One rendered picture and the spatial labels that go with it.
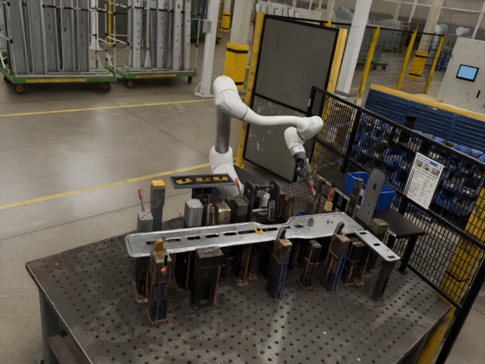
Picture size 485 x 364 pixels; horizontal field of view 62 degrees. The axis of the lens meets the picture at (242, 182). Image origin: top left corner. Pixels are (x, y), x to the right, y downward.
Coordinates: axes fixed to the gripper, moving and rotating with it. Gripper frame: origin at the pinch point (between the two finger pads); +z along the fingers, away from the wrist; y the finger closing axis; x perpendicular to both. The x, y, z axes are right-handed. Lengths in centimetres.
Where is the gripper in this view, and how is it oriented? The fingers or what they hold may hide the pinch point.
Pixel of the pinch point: (309, 181)
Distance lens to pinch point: 263.5
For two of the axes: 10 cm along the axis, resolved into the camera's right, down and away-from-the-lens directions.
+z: 2.5, 8.5, -4.5
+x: 9.1, -0.5, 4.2
